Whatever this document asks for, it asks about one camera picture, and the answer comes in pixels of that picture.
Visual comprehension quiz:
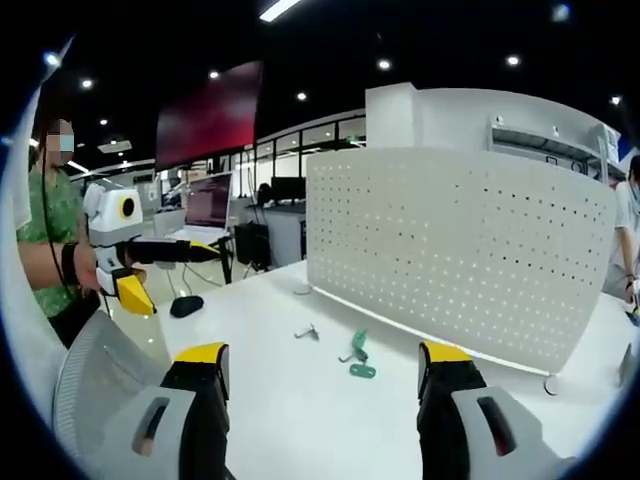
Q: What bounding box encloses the green hook assembly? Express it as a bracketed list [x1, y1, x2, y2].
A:
[337, 328, 371, 364]

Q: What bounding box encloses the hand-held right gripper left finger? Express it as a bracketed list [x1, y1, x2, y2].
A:
[97, 342, 235, 480]

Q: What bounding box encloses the black cable on person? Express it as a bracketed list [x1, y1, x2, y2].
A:
[40, 147, 69, 287]

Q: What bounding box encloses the grey mesh office chair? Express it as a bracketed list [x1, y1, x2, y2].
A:
[51, 308, 175, 464]

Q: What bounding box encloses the black desktop monitor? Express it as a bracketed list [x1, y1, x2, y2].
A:
[271, 176, 307, 204]

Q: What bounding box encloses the long ceiling light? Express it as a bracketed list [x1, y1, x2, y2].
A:
[258, 0, 303, 22]

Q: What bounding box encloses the black wristband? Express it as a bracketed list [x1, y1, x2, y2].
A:
[60, 242, 82, 287]

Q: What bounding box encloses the person's torso in green shirt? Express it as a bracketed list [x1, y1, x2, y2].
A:
[16, 167, 101, 321]

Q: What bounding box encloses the large red screen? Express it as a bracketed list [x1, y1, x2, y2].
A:
[154, 60, 265, 172]

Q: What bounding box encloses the black computer mouse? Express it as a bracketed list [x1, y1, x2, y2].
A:
[169, 294, 206, 319]

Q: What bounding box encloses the white laptop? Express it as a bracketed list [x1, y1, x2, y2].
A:
[169, 171, 235, 242]

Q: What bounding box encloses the grey object at table edge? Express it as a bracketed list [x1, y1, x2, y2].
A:
[618, 343, 635, 387]

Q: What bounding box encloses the white perforated mounting plate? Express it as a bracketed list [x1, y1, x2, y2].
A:
[304, 147, 619, 377]

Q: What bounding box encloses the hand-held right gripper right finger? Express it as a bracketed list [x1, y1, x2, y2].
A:
[415, 341, 576, 480]

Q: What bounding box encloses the black computer tower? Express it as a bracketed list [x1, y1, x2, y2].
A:
[233, 221, 272, 267]

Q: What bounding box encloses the person's left hand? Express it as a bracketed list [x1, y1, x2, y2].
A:
[77, 248, 104, 292]

